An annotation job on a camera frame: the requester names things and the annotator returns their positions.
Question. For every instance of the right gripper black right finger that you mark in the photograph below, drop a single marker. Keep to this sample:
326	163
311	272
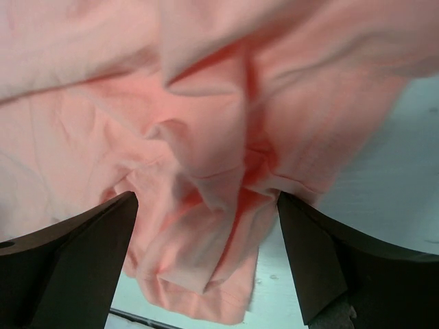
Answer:
347	279

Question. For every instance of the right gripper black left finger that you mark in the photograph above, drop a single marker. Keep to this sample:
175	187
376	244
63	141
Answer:
65	275

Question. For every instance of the salmon pink t shirt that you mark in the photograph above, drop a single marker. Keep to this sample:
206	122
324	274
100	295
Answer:
207	110

